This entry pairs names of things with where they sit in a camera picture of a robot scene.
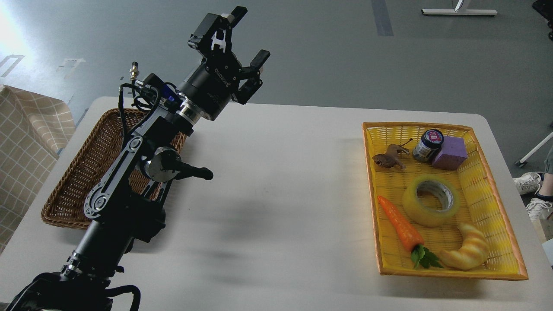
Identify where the small glass jar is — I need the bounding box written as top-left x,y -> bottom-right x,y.
412,129 -> 444,162

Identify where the purple foam block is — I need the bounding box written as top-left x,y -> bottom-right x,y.
431,136 -> 468,171

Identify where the beige checkered cloth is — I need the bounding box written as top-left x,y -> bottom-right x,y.
0,85 -> 76,250

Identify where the orange toy carrot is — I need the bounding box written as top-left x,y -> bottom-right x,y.
377,195 -> 444,269

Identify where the toy croissant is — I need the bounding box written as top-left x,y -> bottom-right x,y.
438,222 -> 489,270

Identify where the white metal stand base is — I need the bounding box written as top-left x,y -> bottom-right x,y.
421,0 -> 498,16

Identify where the white sneaker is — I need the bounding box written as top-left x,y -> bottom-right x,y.
525,197 -> 553,221
512,172 -> 545,196

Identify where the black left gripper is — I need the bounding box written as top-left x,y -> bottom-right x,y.
177,6 -> 270,121

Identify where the brown wicker basket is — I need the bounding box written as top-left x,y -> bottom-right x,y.
41,108 -> 187,229

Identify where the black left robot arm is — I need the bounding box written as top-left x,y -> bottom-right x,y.
6,6 -> 270,311

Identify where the yellow plastic basket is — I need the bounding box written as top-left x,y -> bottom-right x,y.
362,122 -> 528,281

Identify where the yellow tape roll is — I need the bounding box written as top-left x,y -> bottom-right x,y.
402,175 -> 461,228

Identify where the white stand leg with wheel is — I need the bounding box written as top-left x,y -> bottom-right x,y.
514,131 -> 553,168

